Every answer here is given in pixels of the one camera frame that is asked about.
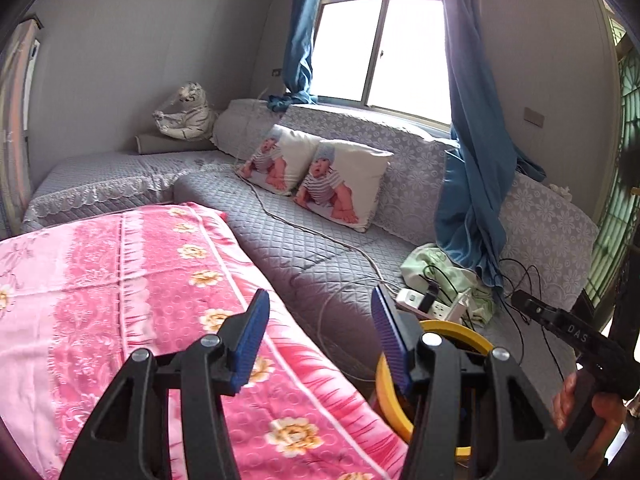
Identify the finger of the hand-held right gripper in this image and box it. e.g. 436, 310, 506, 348
511, 289, 556, 330

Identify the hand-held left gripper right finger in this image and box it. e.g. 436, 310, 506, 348
371, 284, 576, 480

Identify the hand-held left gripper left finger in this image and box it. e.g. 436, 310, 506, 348
59, 287, 272, 480

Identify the yellow trash bin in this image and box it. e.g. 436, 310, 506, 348
375, 319, 496, 458

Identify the person's right hand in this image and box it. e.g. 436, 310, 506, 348
552, 371, 628, 433

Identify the white power strip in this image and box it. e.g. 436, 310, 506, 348
396, 287, 463, 322

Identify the black charger adapter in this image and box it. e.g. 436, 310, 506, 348
417, 284, 442, 313

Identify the white charger adapter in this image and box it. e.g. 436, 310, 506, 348
445, 290, 473, 323

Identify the light green cloth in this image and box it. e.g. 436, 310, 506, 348
400, 242, 498, 326

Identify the grey quilted sofa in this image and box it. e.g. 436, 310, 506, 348
22, 97, 601, 396

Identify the pink floral blanket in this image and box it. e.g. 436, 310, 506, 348
0, 202, 416, 480

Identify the long blue curtain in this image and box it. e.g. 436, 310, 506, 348
435, 0, 547, 291

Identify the baby print pillow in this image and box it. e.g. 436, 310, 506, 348
292, 139, 395, 233
235, 124, 323, 197

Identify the grey patterned cushion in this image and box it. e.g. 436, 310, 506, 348
212, 99, 286, 161

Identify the white tiger plush toy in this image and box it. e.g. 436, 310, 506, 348
152, 81, 218, 141

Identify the window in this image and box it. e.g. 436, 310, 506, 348
312, 0, 456, 126

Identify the short blue curtain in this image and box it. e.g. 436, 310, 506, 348
266, 0, 331, 113

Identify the black cable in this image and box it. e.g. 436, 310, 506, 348
420, 257, 581, 366

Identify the white cable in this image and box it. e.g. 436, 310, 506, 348
240, 87, 401, 386

